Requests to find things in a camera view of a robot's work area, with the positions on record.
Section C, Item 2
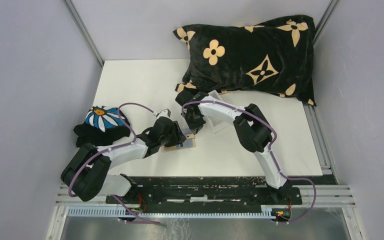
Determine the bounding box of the white credit card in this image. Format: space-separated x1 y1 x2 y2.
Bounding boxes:
176 133 196 150

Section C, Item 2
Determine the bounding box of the beige leather card holder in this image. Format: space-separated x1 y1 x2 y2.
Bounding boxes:
162 133 196 152

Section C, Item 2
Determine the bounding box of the clear plastic card box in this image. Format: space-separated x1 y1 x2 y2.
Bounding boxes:
199 90 245 133

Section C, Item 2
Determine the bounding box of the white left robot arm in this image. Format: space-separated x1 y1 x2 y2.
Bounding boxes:
60 116 187 204

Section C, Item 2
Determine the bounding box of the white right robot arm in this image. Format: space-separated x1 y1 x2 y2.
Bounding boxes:
175 90 292 204

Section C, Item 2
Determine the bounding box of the black blue flower cloth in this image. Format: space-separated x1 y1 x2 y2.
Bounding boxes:
73 105 131 148

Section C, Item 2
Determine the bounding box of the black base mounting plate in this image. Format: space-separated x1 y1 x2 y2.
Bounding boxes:
105 185 303 214

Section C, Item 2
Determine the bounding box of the black floral pillow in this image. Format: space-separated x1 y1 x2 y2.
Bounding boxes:
173 14 316 106

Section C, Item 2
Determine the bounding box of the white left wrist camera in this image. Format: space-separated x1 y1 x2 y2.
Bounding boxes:
156 108 171 119

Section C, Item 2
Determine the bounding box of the slotted cable duct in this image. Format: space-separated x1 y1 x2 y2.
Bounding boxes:
66 206 277 220

